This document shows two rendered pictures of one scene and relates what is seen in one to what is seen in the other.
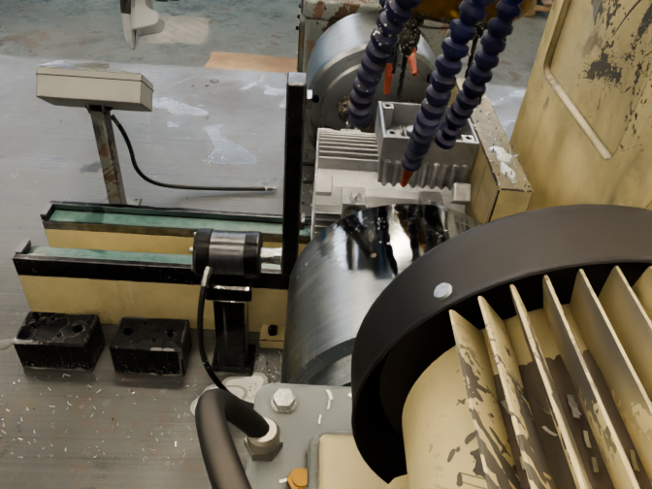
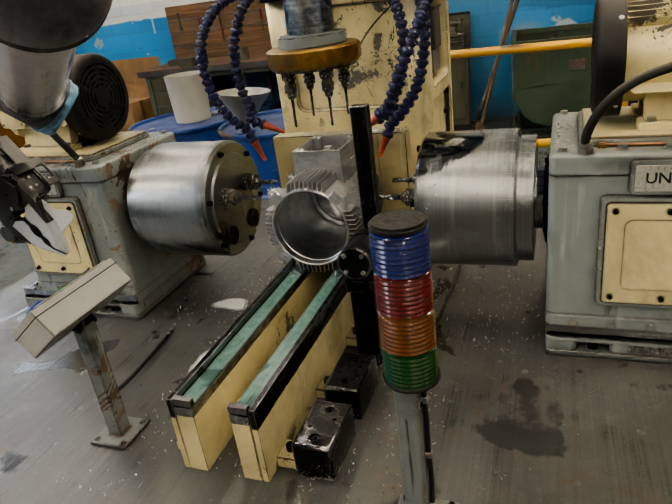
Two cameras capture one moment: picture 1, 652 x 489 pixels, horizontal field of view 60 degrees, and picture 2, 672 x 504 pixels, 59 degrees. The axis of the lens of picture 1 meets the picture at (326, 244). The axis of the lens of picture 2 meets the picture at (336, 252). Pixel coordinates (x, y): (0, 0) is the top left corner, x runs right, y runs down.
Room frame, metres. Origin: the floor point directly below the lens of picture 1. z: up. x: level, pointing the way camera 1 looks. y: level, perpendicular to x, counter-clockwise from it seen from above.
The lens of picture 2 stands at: (0.18, 0.97, 1.43)
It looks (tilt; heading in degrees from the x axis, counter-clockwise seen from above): 24 degrees down; 296
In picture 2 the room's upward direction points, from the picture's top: 8 degrees counter-clockwise
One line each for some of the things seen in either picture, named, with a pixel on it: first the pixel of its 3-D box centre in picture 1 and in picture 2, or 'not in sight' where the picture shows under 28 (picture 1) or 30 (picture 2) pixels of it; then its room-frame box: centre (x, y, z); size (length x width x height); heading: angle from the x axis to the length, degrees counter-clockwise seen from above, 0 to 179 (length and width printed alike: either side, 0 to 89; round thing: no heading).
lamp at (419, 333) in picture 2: not in sight; (407, 323); (0.35, 0.45, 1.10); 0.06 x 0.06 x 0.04
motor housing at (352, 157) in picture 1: (382, 201); (327, 209); (0.68, -0.08, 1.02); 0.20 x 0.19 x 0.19; 93
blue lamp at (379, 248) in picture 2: not in sight; (400, 247); (0.35, 0.45, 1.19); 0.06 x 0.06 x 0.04
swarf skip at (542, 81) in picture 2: not in sight; (585, 81); (0.29, -4.58, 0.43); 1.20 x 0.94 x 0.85; 6
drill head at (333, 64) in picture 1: (372, 82); (179, 198); (1.03, -0.06, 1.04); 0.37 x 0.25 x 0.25; 3
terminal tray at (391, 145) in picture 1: (421, 145); (328, 159); (0.68, -0.12, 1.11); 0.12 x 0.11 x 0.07; 93
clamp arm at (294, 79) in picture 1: (291, 184); (366, 179); (0.54, 0.04, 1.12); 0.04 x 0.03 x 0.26; 93
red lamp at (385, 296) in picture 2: not in sight; (403, 286); (0.35, 0.45, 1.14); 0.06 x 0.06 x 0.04
